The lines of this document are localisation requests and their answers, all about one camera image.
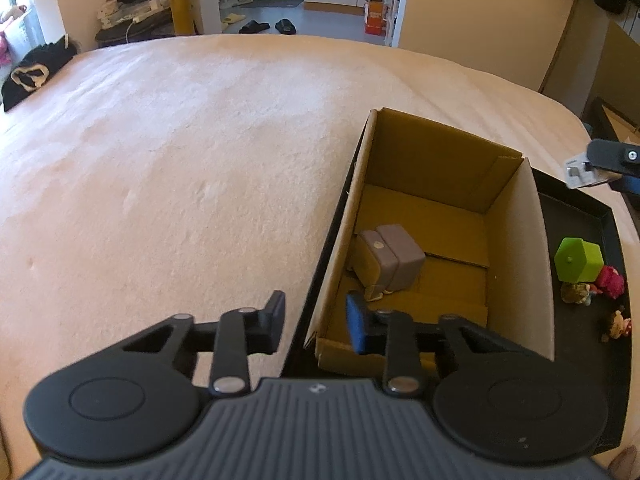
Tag pile of bags under table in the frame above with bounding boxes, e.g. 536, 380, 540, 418
94, 0, 177, 49

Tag grey block toy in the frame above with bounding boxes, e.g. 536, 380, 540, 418
347, 224, 427, 302

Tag orange carton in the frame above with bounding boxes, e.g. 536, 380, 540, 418
363, 0, 389, 36

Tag small yellow figurine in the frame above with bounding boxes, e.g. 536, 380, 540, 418
600, 309, 633, 343

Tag leaning cardboard sheet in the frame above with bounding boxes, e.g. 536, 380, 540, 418
539, 0, 640, 131

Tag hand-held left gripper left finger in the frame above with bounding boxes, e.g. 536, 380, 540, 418
122, 290, 287, 397

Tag pink figurine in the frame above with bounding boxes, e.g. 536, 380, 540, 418
592, 265, 626, 301

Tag black garment with print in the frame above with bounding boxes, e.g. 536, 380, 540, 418
1, 34, 77, 112

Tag brown cardboard box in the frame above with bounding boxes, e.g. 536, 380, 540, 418
304, 107, 557, 378

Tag green hexagonal box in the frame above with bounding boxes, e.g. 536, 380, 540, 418
554, 237, 603, 283

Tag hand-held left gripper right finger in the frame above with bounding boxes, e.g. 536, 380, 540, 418
346, 291, 501, 396

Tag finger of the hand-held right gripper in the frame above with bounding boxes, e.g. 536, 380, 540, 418
585, 139, 640, 192

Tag beige power adapter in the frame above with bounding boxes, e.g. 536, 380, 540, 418
564, 157, 621, 190

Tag black box with tissue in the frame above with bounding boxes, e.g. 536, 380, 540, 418
581, 96, 640, 143

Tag black shallow tray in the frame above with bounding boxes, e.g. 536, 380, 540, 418
280, 160, 628, 456

